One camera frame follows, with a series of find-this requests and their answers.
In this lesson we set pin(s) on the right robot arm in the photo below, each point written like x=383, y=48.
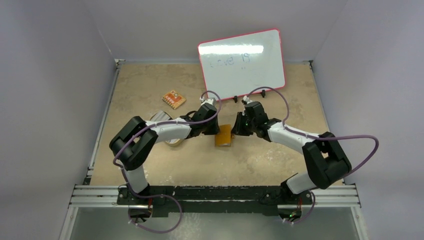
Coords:
x=325, y=160

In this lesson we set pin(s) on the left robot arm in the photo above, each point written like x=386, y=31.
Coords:
x=132, y=145

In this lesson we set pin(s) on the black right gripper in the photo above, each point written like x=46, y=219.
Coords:
x=241, y=124

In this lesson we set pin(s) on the pink framed whiteboard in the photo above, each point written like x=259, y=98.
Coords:
x=237, y=65

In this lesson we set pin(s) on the beige oval card tray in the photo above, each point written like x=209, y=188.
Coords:
x=174, y=142

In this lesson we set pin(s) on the aluminium frame rails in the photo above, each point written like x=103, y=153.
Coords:
x=334, y=214

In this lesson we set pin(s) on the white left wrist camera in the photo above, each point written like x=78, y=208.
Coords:
x=210, y=100

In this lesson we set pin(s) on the yellow leather card holder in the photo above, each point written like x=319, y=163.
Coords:
x=224, y=137

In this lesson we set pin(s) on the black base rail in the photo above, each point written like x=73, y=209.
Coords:
x=268, y=200

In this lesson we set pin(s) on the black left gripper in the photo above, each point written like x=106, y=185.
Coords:
x=215, y=130

